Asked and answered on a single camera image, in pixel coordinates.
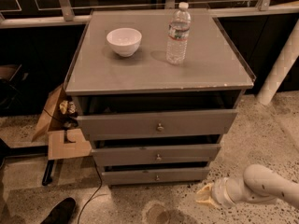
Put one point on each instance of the grey top drawer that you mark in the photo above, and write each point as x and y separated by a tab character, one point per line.
156	124

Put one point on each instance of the grey drawer cabinet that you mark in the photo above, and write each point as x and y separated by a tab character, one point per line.
101	82

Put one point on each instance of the black bar on floor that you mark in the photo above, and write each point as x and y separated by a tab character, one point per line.
47	174

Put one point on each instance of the dark chair at left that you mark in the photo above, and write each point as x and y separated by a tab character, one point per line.
11	99

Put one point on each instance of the grey bottom drawer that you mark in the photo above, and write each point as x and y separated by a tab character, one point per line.
154	176

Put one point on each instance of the white ceramic bowl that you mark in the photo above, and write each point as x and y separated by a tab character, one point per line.
124	41

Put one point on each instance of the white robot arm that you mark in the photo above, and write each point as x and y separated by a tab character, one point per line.
258	185

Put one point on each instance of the grey middle drawer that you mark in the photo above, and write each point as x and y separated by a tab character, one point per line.
121	156

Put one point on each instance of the brown cardboard box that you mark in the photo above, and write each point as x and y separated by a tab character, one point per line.
62	143

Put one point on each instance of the metal window railing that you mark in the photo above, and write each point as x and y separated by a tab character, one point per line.
38	13

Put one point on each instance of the white diagonal pole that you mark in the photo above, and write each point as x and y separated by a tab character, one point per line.
285	61

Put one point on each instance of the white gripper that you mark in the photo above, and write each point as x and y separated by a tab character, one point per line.
220	191

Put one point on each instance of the black shoe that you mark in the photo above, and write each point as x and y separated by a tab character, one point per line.
61	213

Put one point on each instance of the grey drawer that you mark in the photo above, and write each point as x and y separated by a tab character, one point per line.
154	176
156	124
121	156

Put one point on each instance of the clear plastic water bottle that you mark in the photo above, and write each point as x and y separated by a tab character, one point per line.
178	33

